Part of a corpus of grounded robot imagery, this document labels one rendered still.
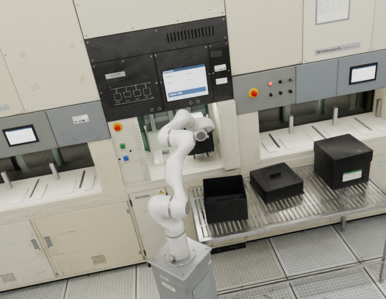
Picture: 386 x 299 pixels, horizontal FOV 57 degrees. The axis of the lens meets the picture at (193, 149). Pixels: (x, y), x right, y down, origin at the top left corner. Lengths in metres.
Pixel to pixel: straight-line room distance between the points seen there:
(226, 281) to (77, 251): 1.23
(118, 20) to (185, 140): 0.84
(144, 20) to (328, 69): 1.27
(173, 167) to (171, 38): 0.84
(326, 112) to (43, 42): 2.32
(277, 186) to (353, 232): 1.19
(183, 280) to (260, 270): 1.14
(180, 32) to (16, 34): 0.96
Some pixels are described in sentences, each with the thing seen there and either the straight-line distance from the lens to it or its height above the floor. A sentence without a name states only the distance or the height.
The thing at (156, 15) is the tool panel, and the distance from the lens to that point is 2.28.
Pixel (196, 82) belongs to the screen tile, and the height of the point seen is 1.56.
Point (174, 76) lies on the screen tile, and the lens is 2.36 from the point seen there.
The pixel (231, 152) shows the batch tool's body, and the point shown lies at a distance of 2.59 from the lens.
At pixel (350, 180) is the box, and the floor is 0.81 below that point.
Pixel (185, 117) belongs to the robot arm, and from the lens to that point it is 2.07.
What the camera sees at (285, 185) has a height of 0.86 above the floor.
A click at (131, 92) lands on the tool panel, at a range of 2.39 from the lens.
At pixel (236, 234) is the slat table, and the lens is 2.28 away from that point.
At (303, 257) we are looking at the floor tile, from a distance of 3.20.
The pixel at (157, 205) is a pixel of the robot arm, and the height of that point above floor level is 1.16.
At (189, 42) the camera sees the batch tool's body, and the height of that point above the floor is 1.83.
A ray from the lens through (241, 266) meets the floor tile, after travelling 3.12.
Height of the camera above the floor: 2.31
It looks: 29 degrees down
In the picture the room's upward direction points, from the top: 9 degrees counter-clockwise
